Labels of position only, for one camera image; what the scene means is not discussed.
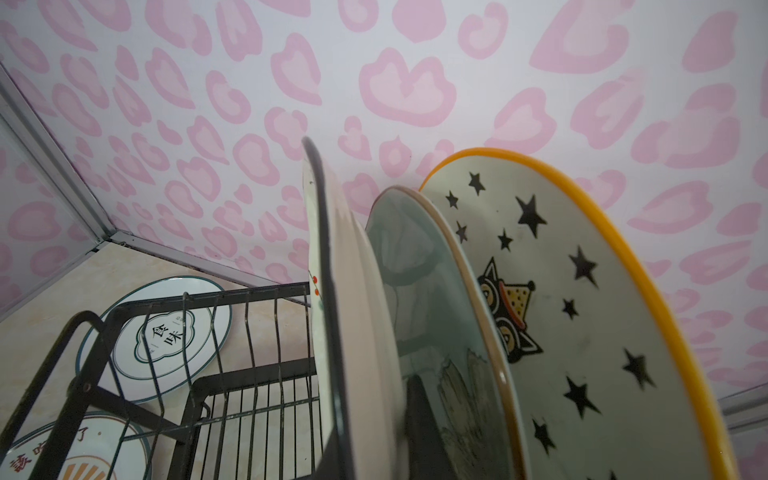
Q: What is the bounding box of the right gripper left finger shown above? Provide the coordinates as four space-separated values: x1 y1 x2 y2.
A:
300 443 343 480

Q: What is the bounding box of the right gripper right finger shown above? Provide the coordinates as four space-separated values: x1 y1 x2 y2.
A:
405 375 457 480

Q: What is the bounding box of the cream floral plate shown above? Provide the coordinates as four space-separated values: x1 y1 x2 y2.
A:
302 137 408 479

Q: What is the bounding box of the light green flower plate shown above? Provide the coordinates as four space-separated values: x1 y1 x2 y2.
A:
366 187 531 479

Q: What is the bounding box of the star pattern cartoon plate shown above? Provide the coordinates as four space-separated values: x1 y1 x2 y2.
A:
420 148 738 479

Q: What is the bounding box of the white plate brown ring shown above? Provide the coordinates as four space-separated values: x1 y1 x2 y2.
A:
76 275 233 405

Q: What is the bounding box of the orange sunburst plate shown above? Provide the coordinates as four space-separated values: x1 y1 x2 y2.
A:
1 412 152 479

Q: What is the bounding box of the black wire dish rack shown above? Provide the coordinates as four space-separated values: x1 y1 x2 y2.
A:
1 278 324 479

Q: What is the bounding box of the aluminium frame bar right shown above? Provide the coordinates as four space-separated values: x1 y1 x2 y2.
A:
718 384 768 434

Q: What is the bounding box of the aluminium frame bars left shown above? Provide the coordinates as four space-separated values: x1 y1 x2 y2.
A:
1 67 275 319

